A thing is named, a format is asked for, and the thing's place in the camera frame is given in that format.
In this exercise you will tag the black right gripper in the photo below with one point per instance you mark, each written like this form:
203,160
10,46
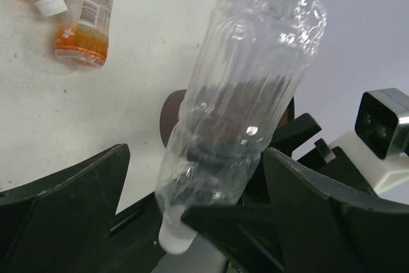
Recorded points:
319,148

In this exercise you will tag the clear orange drink bottle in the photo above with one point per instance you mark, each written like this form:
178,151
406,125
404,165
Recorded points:
83,34

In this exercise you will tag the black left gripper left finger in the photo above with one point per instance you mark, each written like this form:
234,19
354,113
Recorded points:
62,222

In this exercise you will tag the clear plastic bottle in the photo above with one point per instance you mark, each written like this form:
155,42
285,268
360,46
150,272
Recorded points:
250,63

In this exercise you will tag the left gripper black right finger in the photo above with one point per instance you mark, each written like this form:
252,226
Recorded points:
311,224

